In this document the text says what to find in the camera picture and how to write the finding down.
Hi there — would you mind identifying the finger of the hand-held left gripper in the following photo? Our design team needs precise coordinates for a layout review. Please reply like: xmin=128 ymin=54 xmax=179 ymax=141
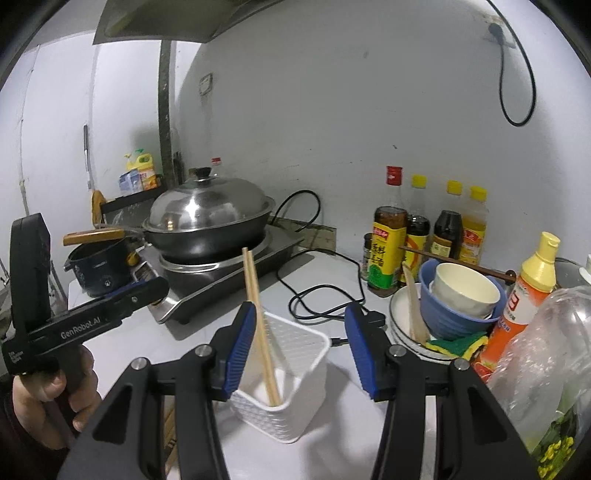
xmin=108 ymin=277 xmax=170 ymax=315

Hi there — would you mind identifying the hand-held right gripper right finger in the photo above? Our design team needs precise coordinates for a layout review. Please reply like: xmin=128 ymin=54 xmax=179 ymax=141
xmin=344 ymin=302 xmax=539 ymax=480

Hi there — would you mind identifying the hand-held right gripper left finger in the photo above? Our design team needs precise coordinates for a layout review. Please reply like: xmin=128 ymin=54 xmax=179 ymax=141
xmin=58 ymin=301 xmax=257 ymax=480

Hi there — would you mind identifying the light wooden chopstick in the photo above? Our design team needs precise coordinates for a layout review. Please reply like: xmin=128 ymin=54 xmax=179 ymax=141
xmin=242 ymin=248 xmax=277 ymax=408
xmin=247 ymin=247 xmax=282 ymax=406

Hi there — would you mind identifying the white woven plastic basket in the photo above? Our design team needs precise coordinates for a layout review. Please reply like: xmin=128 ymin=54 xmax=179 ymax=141
xmin=228 ymin=311 xmax=332 ymax=444

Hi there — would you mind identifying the person's left forearm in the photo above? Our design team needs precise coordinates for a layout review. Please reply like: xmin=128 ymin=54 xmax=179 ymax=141
xmin=0 ymin=376 xmax=33 ymax=480

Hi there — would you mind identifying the person's left hand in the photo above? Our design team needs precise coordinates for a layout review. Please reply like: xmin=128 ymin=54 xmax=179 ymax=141
xmin=11 ymin=346 xmax=102 ymax=450

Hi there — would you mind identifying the metal stand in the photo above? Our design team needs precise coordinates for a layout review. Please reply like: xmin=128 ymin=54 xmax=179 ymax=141
xmin=46 ymin=264 xmax=68 ymax=311

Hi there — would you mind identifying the black electric pot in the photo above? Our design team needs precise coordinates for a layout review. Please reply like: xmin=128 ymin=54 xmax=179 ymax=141
xmin=65 ymin=235 xmax=139 ymax=298

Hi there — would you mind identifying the white plate with dark rim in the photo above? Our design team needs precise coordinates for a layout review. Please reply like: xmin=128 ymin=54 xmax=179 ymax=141
xmin=388 ymin=281 xmax=490 ymax=366

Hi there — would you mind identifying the silver cooker with brass knobs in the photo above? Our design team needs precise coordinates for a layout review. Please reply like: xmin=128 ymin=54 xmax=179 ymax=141
xmin=131 ymin=226 xmax=305 ymax=326

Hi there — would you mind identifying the wooden rice paddle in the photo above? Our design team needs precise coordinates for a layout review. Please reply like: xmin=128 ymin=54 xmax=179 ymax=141
xmin=401 ymin=264 xmax=432 ymax=344

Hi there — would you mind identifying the small dark spice jar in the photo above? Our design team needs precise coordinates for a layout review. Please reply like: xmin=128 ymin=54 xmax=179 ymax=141
xmin=362 ymin=233 xmax=375 ymax=281

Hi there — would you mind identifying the blue bowl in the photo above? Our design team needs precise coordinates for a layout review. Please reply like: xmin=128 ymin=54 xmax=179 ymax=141
xmin=418 ymin=258 xmax=506 ymax=341

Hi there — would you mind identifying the brown sauce bottle red cap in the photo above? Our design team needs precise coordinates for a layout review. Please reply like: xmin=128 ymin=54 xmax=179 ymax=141
xmin=367 ymin=165 xmax=409 ymax=297

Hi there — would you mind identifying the black storage rack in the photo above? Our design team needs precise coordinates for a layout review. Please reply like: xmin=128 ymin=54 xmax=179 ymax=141
xmin=100 ymin=174 xmax=165 ymax=217

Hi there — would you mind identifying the round wooden utensil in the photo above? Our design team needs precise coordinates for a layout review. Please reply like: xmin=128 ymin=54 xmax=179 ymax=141
xmin=91 ymin=190 xmax=108 ymax=228

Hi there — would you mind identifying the yellow green sponge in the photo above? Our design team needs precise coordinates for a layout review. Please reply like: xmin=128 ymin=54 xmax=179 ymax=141
xmin=425 ymin=333 xmax=489 ymax=361

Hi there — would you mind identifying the steel wok lid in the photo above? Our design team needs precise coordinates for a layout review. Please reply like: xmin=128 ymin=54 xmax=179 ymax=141
xmin=148 ymin=167 xmax=274 ymax=232

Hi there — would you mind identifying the yellow oil jug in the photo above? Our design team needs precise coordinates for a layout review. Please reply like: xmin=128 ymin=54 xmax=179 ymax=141
xmin=126 ymin=148 xmax=158 ymax=191

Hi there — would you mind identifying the white bowl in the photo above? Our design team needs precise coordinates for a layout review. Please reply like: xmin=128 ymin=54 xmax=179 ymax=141
xmin=429 ymin=263 xmax=502 ymax=320

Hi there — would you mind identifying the dark soy sauce bottle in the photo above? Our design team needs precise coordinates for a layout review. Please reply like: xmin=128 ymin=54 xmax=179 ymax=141
xmin=405 ymin=174 xmax=431 ymax=273
xmin=431 ymin=180 xmax=464 ymax=260

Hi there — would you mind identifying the thin grey rod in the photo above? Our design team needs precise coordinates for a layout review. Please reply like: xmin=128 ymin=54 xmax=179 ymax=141
xmin=83 ymin=124 xmax=92 ymax=191

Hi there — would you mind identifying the dark brown chopstick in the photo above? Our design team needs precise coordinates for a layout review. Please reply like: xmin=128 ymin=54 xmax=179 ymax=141
xmin=398 ymin=246 xmax=516 ymax=283

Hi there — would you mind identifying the yellow liquid bottle yellow cap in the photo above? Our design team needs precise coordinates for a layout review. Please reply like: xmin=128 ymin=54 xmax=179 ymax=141
xmin=459 ymin=186 xmax=489 ymax=267

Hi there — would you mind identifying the orange squeeze bottle yellow cap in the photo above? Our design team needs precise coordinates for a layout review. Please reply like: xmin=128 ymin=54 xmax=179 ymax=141
xmin=475 ymin=232 xmax=561 ymax=384

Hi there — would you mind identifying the grey vertical pipe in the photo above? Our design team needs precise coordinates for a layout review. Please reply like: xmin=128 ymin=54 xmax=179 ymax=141
xmin=158 ymin=41 xmax=173 ymax=186

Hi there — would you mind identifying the clear plastic bottle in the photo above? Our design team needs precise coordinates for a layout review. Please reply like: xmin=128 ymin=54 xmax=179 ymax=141
xmin=487 ymin=285 xmax=591 ymax=468

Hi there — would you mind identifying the steel basin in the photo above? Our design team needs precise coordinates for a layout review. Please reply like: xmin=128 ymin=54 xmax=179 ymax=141
xmin=551 ymin=255 xmax=591 ymax=301

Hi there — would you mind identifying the range hood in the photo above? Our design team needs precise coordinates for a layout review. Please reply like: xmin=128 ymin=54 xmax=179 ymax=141
xmin=92 ymin=0 xmax=245 ymax=45

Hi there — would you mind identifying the black power cable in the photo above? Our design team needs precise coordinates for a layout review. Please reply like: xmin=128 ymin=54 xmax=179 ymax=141
xmin=276 ymin=248 xmax=386 ymax=348
xmin=268 ymin=189 xmax=322 ymax=229

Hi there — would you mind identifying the black wok with wooden handle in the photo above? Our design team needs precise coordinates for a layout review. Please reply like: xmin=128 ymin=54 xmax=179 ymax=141
xmin=63 ymin=198 xmax=277 ymax=266

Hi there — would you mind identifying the black wall cable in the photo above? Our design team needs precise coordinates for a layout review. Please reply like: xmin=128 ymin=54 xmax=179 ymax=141
xmin=488 ymin=0 xmax=537 ymax=127

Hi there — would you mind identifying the wall socket with plug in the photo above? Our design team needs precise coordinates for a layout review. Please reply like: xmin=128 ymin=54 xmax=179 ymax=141
xmin=486 ymin=16 xmax=519 ymax=48

